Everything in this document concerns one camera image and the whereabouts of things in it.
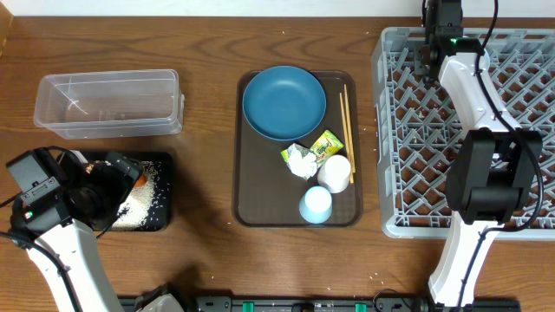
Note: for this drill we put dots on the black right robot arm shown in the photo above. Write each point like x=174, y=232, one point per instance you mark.
x=496, y=166

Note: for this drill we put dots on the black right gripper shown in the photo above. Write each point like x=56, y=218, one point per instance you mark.
x=419, y=54

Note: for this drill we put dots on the light blue bowl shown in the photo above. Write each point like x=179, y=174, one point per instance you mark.
x=484, y=62

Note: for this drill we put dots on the wooden chopstick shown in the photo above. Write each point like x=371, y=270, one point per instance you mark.
x=346, y=138
x=349, y=131

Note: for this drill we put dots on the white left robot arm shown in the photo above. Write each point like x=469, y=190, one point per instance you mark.
x=68, y=257

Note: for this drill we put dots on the green snack wrapper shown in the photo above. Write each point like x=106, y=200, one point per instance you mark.
x=326, y=146

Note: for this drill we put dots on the pile of white rice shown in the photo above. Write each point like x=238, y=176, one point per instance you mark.
x=145, y=209

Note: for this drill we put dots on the white plastic cup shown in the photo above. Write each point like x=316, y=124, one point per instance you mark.
x=334, y=174

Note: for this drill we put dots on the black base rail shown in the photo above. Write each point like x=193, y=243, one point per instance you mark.
x=387, y=303

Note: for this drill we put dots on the brown serving tray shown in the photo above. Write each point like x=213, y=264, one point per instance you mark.
x=265, y=193

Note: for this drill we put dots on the clear plastic bin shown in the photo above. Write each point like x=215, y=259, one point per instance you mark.
x=110, y=104

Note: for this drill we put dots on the black waste tray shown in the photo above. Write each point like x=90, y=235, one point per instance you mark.
x=112, y=191

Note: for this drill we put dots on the crumpled white paper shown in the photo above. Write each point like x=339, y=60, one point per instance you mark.
x=301, y=161

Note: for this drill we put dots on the brown food scrap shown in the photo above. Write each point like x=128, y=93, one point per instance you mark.
x=91, y=166

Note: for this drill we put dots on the grey dishwasher rack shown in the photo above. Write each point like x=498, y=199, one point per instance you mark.
x=419, y=132

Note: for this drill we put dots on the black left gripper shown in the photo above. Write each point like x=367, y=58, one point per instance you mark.
x=120, y=184

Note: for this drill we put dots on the dark blue plate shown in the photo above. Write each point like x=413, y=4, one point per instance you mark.
x=284, y=103

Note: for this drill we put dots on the orange carrot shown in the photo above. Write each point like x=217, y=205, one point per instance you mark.
x=142, y=180

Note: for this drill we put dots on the light blue plastic cup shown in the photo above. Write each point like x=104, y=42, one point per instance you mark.
x=316, y=205

